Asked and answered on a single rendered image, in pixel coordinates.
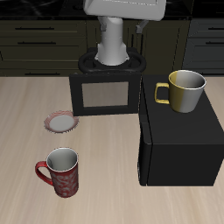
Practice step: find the white and yellow mug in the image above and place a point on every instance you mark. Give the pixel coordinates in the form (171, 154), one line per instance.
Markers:
(186, 96)

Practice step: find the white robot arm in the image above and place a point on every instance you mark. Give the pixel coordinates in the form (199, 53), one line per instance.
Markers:
(112, 43)

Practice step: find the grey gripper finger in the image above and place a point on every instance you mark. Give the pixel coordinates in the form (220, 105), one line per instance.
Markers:
(103, 26)
(141, 26)

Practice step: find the black kitchen countertop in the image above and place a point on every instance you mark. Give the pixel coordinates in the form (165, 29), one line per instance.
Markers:
(35, 8)

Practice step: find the red patterned mug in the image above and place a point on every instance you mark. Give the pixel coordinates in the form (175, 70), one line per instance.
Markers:
(64, 178)

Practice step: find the black microwave oven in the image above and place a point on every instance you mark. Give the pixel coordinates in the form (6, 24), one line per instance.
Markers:
(180, 140)

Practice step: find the small red fluted dish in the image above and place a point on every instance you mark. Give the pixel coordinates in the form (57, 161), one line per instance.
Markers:
(61, 122)

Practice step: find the flat black base plate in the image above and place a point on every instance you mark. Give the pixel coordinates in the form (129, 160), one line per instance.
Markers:
(87, 65)

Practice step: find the grey kitchen cupboard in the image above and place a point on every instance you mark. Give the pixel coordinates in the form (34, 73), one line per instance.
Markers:
(204, 55)

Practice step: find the black microwave door with window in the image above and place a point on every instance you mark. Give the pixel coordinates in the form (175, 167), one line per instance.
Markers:
(76, 96)

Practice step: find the dark kitchen cupboard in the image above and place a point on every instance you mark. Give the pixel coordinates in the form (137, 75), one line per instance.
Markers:
(43, 58)

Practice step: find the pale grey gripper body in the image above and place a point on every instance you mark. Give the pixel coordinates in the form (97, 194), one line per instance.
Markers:
(125, 8)

